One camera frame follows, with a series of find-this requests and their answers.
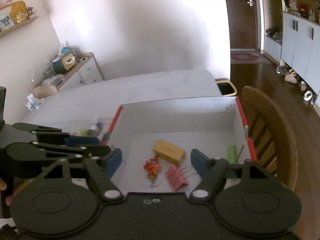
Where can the grey slippers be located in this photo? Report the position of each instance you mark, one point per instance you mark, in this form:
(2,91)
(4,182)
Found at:
(280,70)

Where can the yellow shelf ornament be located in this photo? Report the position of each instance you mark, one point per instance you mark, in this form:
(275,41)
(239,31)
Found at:
(18,11)

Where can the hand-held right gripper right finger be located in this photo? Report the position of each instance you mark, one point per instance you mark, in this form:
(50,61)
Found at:
(200,162)

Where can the wooden chair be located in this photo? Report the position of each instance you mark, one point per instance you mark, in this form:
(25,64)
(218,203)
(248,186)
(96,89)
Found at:
(275,120)

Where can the red cardboard box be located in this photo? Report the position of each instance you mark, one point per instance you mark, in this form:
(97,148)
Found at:
(190,120)

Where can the small white shoe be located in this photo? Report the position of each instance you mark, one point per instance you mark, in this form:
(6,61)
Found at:
(303,86)

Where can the blue-grey tall cabinet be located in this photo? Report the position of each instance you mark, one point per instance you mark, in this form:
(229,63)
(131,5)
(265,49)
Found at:
(302,50)

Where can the teal tissue box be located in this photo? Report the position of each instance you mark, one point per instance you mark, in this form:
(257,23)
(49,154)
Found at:
(58,66)

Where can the yellow small box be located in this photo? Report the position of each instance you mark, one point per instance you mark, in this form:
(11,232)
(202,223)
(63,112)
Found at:
(68,61)

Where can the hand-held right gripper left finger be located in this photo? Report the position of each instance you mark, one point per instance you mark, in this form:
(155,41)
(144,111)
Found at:
(113,161)

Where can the green oblong object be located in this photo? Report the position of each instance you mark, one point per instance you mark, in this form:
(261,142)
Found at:
(231,153)

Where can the dark shoes pile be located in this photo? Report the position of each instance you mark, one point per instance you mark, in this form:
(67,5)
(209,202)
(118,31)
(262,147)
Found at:
(273,33)

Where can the patterned doormat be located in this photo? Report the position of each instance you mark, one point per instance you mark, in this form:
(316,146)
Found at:
(246,57)

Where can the wooden wall shelf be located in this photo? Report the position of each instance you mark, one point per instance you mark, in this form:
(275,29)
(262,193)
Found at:
(18,26)

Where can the brown paper bag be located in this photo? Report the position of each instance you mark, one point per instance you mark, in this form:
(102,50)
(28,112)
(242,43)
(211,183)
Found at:
(45,91)

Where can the clear plastic bag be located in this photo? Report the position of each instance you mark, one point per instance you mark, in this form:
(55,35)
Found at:
(52,80)

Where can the person's left hand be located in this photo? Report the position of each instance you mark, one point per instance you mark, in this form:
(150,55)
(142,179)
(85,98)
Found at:
(3,184)

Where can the yellow-rimmed trash bin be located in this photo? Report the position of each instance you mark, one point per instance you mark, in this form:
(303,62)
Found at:
(226,87)

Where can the cabinet top ornaments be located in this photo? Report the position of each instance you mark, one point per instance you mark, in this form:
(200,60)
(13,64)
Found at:
(300,6)

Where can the blue white packet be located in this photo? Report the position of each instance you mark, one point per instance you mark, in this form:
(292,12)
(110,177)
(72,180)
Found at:
(33,103)

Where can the brown wooden door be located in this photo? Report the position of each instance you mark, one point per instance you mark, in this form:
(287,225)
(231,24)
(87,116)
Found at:
(240,22)

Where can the thin wooden stick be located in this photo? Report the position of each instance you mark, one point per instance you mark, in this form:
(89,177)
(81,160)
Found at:
(240,152)

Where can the low shoe bench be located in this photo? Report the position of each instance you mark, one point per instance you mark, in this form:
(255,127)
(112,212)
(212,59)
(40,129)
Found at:
(272,48)

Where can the framed wall picture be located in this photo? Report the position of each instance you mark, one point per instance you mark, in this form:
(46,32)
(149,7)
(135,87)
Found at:
(6,22)

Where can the silver shoe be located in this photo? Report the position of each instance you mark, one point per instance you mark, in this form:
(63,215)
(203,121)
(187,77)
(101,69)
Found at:
(308,97)

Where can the yellow eraser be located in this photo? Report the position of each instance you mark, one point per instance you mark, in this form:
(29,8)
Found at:
(168,152)

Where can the pink binder clip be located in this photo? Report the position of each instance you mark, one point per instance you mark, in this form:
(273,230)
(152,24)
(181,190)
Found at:
(176,178)

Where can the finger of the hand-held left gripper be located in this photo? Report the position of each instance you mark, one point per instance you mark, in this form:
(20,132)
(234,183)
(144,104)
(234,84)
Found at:
(100,151)
(82,140)

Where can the pink white shoe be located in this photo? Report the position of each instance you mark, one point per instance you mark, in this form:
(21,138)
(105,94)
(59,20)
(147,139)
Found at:
(291,77)

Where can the white wooden sideboard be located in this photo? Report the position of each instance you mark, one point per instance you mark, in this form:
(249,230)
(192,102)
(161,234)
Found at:
(87,72)

